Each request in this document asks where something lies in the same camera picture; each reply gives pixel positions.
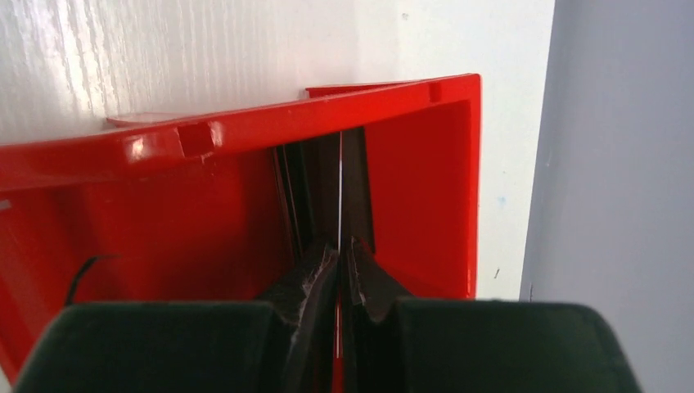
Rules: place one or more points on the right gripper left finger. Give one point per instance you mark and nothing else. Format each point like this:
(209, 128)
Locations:
(281, 341)

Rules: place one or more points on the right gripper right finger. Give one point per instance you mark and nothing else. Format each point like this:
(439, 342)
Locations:
(394, 341)

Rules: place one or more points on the red bin with black card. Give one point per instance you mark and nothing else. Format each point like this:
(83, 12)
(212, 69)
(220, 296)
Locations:
(187, 208)

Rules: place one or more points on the black card in bin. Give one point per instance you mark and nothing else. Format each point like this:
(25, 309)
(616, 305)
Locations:
(307, 181)

